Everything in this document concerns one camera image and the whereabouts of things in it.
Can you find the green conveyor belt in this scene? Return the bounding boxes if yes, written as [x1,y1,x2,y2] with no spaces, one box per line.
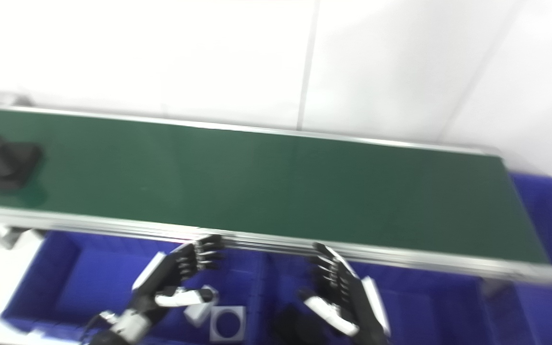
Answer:
[0,108,550,264]
[0,91,552,286]

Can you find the black cylinder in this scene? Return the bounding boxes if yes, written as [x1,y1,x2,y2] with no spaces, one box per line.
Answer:
[274,307,334,345]
[0,134,44,192]

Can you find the white square part with hole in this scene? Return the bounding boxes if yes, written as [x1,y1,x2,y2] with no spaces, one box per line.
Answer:
[209,306,247,343]

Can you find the white rectangular block part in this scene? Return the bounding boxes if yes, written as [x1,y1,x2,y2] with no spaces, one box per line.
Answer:
[184,285,219,328]

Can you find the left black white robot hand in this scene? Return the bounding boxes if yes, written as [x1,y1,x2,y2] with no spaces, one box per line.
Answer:
[130,235,226,315]

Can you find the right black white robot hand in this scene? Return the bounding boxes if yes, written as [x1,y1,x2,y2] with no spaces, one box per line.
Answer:
[298,242,392,345]

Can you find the grey conveyor end cap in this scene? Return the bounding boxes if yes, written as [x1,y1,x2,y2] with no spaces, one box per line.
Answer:
[0,91,35,109]

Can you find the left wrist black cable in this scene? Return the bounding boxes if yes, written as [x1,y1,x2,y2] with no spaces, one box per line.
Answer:
[82,311,116,344]

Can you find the aluminium conveyor leg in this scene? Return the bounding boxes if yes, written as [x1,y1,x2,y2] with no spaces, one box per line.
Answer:
[0,223,46,251]
[482,279,514,297]

